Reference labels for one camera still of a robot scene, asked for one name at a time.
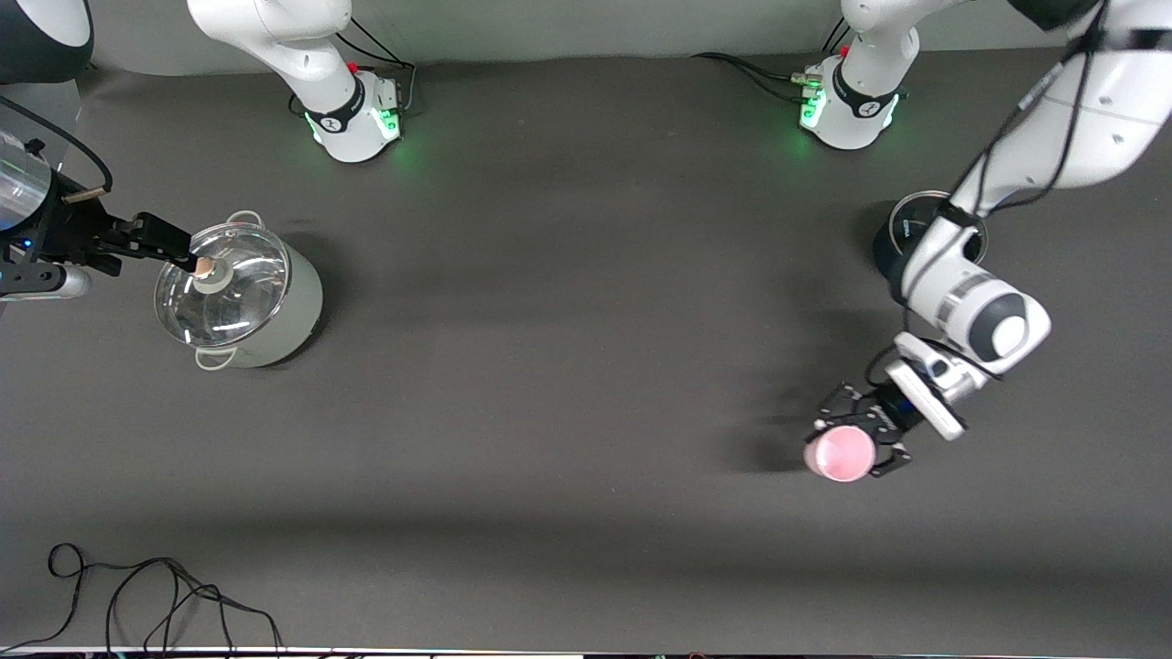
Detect pink cup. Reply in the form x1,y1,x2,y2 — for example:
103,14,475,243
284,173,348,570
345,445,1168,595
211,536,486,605
803,425,878,484

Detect glass lid with tan knob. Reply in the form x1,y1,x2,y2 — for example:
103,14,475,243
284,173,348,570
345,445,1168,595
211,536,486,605
154,222,292,350

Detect dark blue saucepan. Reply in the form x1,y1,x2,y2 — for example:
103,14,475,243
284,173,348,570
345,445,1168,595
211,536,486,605
872,190,992,292

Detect glass lid with blue knob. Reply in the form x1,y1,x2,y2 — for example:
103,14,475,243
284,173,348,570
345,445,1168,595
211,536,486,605
890,190,990,275

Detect dark grey table mat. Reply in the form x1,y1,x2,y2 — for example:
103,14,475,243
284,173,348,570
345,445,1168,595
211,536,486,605
0,41,1172,656

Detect black right arm wrist cable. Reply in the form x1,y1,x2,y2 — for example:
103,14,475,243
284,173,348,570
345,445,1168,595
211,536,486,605
0,96,114,195

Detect pale grey two-handled pot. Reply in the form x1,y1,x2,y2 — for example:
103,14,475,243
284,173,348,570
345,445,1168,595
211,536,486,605
154,211,324,371

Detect black right arm base cable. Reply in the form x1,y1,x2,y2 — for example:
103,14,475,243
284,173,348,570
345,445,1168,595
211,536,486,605
331,16,418,116

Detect black arm base cable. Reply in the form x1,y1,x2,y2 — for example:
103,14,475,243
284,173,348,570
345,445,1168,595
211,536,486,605
691,52,820,103
331,16,418,116

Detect thin black loose cable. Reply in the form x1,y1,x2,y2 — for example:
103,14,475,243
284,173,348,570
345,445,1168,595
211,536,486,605
0,543,285,656

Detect black left arm base cable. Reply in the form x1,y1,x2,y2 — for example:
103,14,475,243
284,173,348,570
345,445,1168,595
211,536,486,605
691,52,820,103

